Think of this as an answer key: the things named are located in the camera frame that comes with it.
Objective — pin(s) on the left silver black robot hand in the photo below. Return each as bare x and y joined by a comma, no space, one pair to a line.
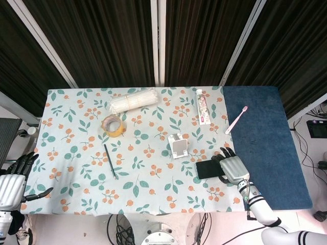
11,190

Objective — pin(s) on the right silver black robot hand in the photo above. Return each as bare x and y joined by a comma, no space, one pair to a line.
235,169

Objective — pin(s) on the black smartphone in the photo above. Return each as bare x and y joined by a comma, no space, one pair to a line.
207,170

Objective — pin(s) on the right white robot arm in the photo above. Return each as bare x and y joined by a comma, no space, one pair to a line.
265,217

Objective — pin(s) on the round white robot base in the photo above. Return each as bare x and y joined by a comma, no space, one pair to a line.
155,237

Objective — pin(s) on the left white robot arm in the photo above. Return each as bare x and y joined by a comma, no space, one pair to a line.
4,224

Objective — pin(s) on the white folding phone stand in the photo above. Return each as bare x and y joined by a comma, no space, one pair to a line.
178,147

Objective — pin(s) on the blue fabric table mat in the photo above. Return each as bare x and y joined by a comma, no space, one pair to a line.
268,143

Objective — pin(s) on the pink toothbrush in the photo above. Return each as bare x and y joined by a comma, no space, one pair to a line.
236,121

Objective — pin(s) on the white floral toothpaste tube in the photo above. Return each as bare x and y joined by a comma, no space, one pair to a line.
203,107

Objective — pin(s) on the black box with screen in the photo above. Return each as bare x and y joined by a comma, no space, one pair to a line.
316,128

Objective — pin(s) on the fruit and leaf print tablecloth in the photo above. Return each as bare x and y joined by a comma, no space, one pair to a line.
143,183

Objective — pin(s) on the dark green pencil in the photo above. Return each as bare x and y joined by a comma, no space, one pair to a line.
110,161

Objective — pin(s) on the yellow packing tape roll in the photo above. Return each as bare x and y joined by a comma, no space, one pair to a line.
115,132

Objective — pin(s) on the bundle of wrapped plastic straws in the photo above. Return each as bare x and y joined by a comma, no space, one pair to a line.
134,100

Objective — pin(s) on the dark pleated curtain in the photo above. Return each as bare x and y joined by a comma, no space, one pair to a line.
107,35

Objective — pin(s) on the white slanted frame bar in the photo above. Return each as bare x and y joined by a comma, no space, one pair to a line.
43,43
242,43

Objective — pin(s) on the white vertical frame post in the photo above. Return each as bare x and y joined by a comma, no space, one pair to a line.
158,40

